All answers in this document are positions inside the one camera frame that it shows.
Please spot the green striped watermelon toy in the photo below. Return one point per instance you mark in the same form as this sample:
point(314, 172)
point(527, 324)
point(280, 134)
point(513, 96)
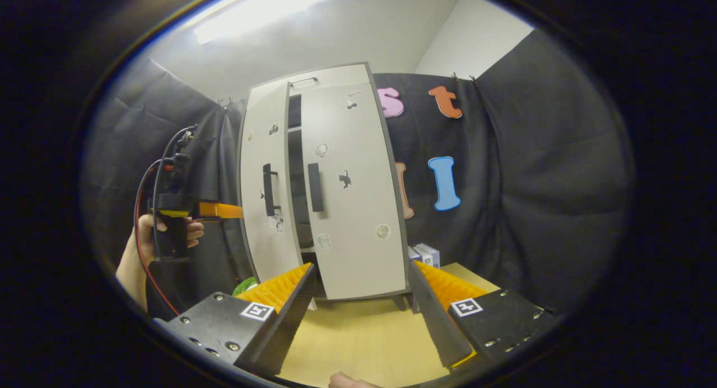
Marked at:
point(243, 287)

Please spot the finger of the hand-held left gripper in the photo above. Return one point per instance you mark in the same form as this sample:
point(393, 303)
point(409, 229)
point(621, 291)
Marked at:
point(221, 211)

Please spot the white shoe cabinet door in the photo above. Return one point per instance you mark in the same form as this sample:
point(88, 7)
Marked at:
point(358, 248)
point(260, 169)

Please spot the white shoe cabinet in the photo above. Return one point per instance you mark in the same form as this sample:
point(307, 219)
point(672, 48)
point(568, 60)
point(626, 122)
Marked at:
point(358, 237)

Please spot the small white blue box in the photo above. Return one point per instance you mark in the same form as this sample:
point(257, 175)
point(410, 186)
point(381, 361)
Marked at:
point(430, 255)
point(413, 255)

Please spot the black backdrop cloth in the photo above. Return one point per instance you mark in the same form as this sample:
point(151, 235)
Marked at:
point(560, 181)

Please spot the white cabinet drawer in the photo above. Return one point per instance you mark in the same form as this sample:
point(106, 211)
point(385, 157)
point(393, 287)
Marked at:
point(336, 77)

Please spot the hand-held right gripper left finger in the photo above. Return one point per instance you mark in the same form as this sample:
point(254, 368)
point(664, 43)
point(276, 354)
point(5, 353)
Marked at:
point(283, 326)

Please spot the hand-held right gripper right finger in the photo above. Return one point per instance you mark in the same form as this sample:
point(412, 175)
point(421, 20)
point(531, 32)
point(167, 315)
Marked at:
point(437, 326)

